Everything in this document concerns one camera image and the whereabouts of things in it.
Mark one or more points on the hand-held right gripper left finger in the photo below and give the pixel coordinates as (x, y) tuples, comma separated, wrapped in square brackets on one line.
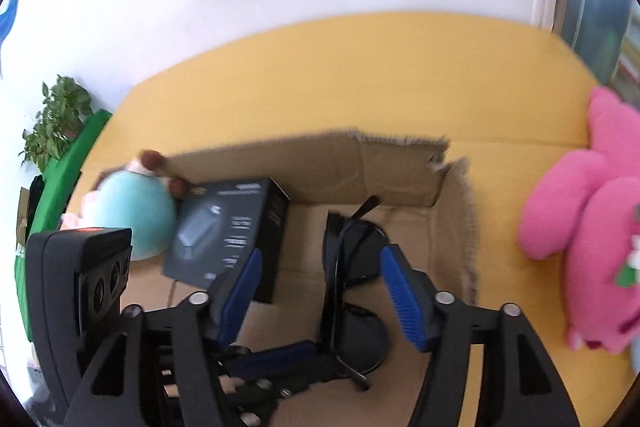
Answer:
[(240, 302)]

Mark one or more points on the cardboard box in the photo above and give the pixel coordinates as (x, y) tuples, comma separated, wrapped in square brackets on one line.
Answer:
[(390, 177)]

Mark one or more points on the wooden desktop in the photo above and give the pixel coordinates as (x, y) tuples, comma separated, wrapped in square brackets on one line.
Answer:
[(350, 77)]

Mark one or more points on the teal round plush toy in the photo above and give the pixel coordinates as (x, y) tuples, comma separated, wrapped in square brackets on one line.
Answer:
[(135, 212)]

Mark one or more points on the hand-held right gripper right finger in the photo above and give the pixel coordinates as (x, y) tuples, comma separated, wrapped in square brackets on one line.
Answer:
[(405, 302)]

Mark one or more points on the black product box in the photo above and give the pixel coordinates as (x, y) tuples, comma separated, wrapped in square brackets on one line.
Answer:
[(225, 227)]

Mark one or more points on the pink plush toy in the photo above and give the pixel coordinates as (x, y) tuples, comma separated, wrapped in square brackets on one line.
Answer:
[(590, 217)]

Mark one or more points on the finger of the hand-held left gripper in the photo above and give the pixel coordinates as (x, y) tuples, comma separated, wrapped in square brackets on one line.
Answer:
[(280, 357), (260, 402)]

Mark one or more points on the blue wave wall decoration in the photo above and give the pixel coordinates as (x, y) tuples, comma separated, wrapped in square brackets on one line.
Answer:
[(7, 17)]

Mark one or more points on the large potted green plant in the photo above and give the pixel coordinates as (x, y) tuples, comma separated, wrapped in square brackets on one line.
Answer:
[(55, 122)]

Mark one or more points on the black sunglasses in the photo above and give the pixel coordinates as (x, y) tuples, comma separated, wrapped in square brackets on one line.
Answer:
[(350, 257)]

